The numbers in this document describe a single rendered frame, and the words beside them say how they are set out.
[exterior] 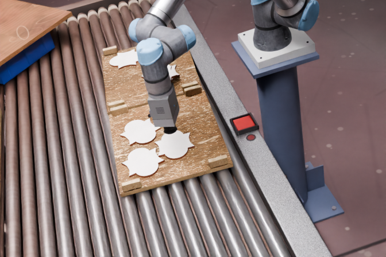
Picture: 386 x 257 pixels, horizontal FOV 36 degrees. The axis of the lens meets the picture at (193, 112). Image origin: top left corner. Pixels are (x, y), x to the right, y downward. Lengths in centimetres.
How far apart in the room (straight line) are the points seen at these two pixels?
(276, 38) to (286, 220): 87
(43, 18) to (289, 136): 117
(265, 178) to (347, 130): 159
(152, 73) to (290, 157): 112
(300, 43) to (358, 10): 206
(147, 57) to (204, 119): 41
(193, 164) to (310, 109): 173
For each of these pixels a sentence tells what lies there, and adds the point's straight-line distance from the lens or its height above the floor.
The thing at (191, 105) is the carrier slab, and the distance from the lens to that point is 204.
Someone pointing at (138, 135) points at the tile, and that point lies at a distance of 196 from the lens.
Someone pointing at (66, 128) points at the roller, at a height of 92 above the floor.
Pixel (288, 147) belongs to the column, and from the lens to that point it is 260.
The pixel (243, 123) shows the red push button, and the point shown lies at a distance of 193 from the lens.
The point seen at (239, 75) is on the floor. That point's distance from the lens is 380.
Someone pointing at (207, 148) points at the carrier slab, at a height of 94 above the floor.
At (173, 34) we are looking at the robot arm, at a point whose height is 130.
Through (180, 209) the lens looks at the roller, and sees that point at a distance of 171.
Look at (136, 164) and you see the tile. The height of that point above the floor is 94.
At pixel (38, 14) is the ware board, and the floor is 104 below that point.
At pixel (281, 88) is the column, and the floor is 73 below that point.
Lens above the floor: 215
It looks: 37 degrees down
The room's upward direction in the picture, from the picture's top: 13 degrees counter-clockwise
